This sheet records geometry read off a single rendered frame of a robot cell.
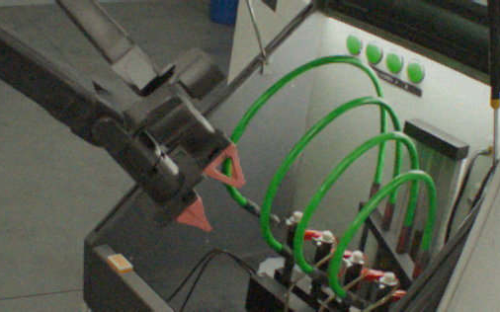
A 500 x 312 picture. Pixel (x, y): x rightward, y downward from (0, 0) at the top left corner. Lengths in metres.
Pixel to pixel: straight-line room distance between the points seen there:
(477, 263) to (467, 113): 0.39
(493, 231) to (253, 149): 0.73
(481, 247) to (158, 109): 0.53
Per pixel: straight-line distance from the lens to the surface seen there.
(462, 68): 1.48
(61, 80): 0.98
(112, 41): 1.31
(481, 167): 1.51
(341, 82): 1.74
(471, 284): 1.23
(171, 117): 1.04
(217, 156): 1.27
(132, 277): 1.55
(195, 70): 1.25
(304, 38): 1.76
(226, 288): 1.77
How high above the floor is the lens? 1.78
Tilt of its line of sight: 23 degrees down
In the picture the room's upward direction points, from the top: 8 degrees clockwise
